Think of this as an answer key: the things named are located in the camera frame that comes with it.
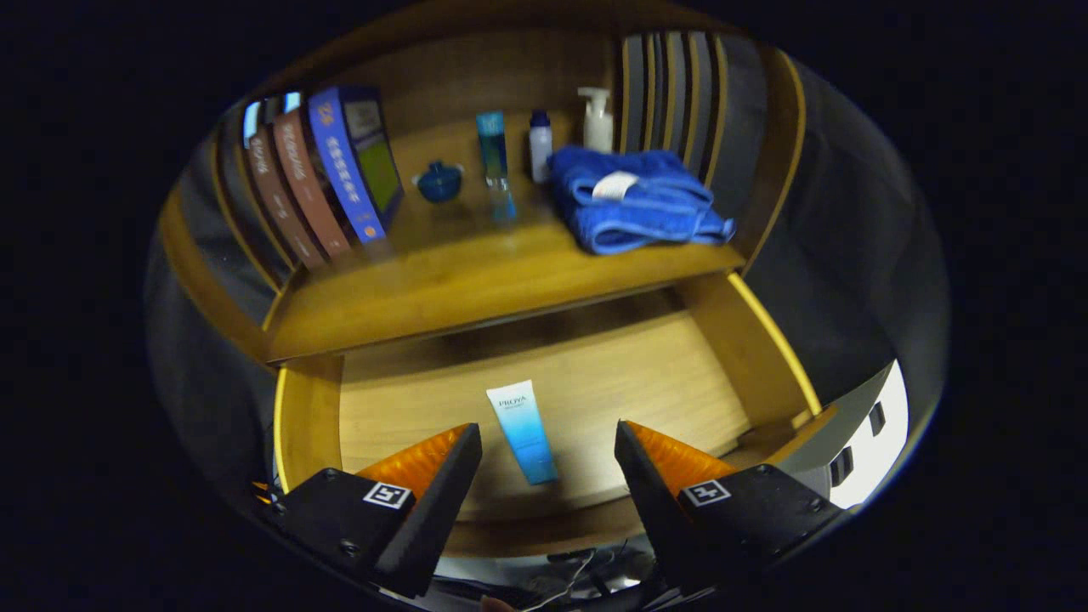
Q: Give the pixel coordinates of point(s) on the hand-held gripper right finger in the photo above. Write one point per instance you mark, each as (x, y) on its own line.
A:
(659, 514)

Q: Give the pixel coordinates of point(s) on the teal glass bottle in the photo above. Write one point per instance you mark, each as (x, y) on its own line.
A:
(493, 157)

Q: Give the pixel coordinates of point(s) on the dark blue lidded bowl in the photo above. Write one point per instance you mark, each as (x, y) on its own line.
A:
(439, 183)

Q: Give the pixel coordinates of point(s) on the blue book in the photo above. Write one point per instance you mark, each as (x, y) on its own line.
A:
(344, 170)

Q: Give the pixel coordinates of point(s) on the blue white cosmetic tube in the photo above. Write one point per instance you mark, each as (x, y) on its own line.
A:
(523, 433)

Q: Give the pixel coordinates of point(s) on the wooden drawer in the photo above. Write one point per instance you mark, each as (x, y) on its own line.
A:
(595, 374)

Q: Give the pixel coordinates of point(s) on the wooden countertop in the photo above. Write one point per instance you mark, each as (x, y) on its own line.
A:
(442, 280)

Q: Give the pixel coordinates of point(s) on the brown book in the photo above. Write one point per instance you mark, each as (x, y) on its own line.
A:
(306, 183)
(276, 200)

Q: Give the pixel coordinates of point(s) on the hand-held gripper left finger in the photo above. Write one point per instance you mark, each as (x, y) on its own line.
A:
(429, 514)

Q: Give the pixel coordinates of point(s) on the black backdrop cloth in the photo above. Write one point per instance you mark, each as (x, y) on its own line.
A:
(850, 255)

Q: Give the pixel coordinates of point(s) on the white pump bottle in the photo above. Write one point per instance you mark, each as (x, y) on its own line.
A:
(597, 127)

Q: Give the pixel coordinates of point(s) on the folded blue towel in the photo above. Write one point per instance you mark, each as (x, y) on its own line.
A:
(629, 217)

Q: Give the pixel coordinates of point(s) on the small white bottle blue cap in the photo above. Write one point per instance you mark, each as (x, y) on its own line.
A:
(541, 149)

